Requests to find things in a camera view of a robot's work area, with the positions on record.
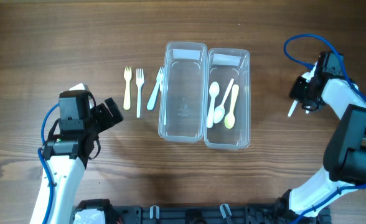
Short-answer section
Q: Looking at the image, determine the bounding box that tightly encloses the light blue plastic fork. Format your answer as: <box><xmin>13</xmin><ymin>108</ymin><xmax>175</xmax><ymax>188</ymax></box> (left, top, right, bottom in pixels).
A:
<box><xmin>146</xmin><ymin>67</ymin><xmax>164</xmax><ymax>111</ymax></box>

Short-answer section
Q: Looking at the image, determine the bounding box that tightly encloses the white plastic fork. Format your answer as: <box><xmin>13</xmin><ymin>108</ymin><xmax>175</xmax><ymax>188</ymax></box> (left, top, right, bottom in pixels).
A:
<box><xmin>159</xmin><ymin>74</ymin><xmax>167</xmax><ymax>126</ymax></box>
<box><xmin>136</xmin><ymin>68</ymin><xmax>144</xmax><ymax>118</ymax></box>

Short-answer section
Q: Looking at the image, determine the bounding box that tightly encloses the yellow plastic fork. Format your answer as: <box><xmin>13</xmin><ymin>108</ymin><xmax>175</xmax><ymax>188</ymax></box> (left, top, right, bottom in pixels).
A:
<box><xmin>123</xmin><ymin>66</ymin><xmax>133</xmax><ymax>110</ymax></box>

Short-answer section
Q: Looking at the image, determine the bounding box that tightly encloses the clear plastic container right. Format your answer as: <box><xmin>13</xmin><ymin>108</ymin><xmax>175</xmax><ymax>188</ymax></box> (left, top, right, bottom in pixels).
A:
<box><xmin>204</xmin><ymin>48</ymin><xmax>251</xmax><ymax>150</ymax></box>

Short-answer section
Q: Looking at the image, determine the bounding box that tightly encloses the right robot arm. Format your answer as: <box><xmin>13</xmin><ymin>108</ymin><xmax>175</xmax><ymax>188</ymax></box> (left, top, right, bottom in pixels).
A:
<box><xmin>273</xmin><ymin>51</ymin><xmax>366</xmax><ymax>223</ymax></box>

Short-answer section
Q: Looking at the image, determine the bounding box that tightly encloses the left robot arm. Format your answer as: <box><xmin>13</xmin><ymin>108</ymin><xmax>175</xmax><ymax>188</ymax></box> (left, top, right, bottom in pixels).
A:
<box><xmin>30</xmin><ymin>83</ymin><xmax>123</xmax><ymax>223</ymax></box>

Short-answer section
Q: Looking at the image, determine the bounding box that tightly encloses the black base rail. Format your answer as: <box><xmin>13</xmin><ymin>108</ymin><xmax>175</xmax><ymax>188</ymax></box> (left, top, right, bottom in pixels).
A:
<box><xmin>72</xmin><ymin>198</ymin><xmax>332</xmax><ymax>224</ymax></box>

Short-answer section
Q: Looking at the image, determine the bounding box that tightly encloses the clear plastic container left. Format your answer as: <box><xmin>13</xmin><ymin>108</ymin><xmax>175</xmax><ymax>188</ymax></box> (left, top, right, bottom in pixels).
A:
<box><xmin>158</xmin><ymin>42</ymin><xmax>208</xmax><ymax>143</ymax></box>

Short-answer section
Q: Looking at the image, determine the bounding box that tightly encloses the yellow plastic spoon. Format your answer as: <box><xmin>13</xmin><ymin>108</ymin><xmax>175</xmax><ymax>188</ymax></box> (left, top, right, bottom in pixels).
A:
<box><xmin>224</xmin><ymin>84</ymin><xmax>240</xmax><ymax>129</ymax></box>

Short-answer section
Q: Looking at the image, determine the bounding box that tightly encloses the white plastic spoon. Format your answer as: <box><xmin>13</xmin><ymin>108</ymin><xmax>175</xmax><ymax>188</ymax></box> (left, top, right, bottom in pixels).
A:
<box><xmin>207</xmin><ymin>82</ymin><xmax>220</xmax><ymax>128</ymax></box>
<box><xmin>288</xmin><ymin>100</ymin><xmax>298</xmax><ymax>117</ymax></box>
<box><xmin>213</xmin><ymin>78</ymin><xmax>234</xmax><ymax>124</ymax></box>

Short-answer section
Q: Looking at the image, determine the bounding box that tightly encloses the clear plastic container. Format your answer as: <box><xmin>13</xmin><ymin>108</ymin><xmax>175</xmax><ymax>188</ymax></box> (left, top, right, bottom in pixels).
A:
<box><xmin>158</xmin><ymin>42</ymin><xmax>208</xmax><ymax>143</ymax></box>
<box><xmin>204</xmin><ymin>48</ymin><xmax>251</xmax><ymax>150</ymax></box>

